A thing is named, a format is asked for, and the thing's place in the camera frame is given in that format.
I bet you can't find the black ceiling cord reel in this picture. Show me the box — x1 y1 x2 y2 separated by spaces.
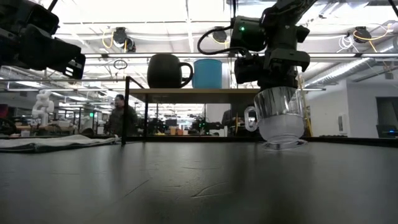
212 26 233 44
353 26 373 44
111 27 137 53

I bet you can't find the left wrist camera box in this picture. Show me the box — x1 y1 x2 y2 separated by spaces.
0 0 60 35

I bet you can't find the grey folded cloth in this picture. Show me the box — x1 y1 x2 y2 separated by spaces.
0 134 121 153

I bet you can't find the left arm's gripper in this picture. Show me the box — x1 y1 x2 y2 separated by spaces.
0 24 87 80

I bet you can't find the black mug with blue inside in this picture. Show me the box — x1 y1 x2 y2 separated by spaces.
146 54 194 89

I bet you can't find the clear plastic cup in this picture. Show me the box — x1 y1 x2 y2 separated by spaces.
244 86 309 152

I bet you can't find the person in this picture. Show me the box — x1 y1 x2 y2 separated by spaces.
104 94 139 137

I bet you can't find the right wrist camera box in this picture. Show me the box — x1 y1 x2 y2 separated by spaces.
234 55 266 85

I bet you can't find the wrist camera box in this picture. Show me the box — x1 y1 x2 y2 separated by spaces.
0 0 60 35
234 55 266 85

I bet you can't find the right arm's gripper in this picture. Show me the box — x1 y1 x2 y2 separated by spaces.
257 48 312 91

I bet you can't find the light blue plastic cup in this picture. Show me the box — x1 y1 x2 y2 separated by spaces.
192 58 223 90

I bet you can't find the white robot figure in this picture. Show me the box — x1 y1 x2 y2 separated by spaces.
32 90 55 127

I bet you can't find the wooden shelf with black frame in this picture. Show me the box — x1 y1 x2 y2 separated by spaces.
121 76 262 146

